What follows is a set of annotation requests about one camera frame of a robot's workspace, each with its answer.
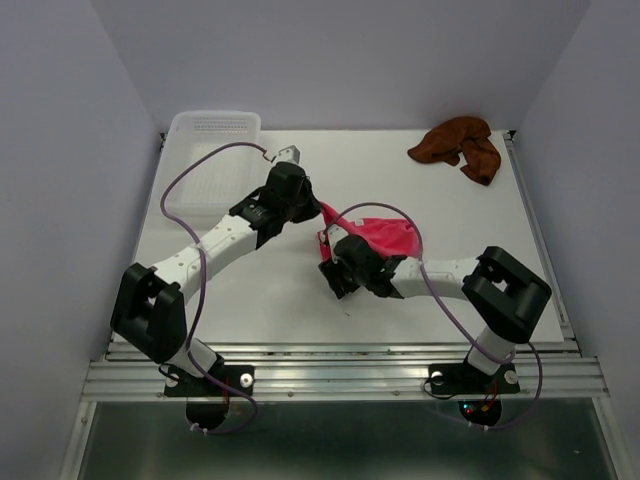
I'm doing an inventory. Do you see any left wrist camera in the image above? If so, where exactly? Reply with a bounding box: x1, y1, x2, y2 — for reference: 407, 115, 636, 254
272, 145, 301, 165

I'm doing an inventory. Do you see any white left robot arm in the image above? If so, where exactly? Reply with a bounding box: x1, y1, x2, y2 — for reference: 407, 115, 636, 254
111, 161, 321, 394

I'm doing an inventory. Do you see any brown microfibre towel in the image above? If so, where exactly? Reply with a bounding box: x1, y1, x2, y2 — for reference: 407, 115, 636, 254
407, 116, 501, 186

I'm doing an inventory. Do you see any white plastic basket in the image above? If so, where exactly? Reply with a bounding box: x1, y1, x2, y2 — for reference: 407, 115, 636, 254
156, 110, 269, 222

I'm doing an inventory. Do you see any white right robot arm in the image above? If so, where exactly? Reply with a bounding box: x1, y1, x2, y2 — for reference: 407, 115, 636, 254
319, 231, 551, 390

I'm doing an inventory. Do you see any aluminium front mounting rail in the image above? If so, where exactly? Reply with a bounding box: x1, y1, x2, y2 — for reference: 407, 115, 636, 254
81, 341, 609, 402

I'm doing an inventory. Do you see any pink microfibre towel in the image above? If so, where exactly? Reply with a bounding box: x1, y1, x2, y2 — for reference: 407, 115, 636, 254
328, 217, 419, 257

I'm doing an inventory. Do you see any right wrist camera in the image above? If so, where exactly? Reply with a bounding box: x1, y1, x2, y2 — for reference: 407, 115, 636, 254
324, 224, 349, 245

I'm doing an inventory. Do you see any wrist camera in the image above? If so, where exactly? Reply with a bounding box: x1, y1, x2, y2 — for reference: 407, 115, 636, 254
324, 224, 349, 245
272, 145, 301, 165

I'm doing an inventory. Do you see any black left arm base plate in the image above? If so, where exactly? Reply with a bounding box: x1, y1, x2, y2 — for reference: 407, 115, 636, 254
158, 364, 255, 399

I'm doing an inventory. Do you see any aluminium table edge rail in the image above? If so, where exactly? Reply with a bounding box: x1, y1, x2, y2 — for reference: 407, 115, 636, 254
502, 130, 582, 355

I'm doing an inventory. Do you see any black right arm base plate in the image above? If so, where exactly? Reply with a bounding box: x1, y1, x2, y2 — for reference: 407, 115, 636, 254
423, 362, 520, 398

